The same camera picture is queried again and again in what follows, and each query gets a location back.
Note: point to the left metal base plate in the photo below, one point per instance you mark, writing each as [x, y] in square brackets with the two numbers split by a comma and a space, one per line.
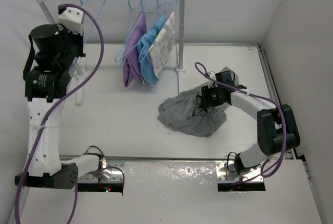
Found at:
[113, 174]

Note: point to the light blue wire hanger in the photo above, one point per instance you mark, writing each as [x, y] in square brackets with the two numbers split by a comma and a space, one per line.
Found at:
[92, 27]

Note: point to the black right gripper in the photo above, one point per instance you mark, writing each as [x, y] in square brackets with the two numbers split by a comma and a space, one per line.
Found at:
[207, 100]

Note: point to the metal base plate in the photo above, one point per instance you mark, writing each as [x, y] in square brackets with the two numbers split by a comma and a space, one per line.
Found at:
[113, 174]
[227, 176]

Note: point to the purple garment on hanger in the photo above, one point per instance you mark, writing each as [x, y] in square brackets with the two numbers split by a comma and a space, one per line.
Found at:
[131, 66]

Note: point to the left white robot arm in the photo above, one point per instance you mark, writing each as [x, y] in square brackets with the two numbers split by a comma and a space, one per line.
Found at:
[47, 74]

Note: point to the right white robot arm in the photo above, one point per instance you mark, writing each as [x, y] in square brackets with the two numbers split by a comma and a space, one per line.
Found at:
[277, 130]

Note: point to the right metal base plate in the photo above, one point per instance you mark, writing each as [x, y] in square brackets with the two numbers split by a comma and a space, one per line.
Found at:
[227, 176]

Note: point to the white foam front board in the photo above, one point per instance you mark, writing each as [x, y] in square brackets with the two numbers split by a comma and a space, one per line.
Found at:
[184, 192]

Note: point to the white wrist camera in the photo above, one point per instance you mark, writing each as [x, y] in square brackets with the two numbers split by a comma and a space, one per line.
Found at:
[211, 76]
[72, 19]

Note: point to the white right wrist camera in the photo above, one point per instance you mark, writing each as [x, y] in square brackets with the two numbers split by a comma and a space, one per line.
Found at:
[211, 76]

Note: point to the grey t shirt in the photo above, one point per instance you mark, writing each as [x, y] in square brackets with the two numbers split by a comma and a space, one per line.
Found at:
[184, 114]

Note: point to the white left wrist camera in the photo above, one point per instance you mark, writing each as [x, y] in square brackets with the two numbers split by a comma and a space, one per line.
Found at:
[72, 19]

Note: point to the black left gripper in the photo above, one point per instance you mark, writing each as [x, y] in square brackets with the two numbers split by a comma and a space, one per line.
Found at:
[61, 30]

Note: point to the white patterned garment on hanger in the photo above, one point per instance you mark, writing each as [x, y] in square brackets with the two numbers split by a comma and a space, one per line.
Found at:
[162, 46]

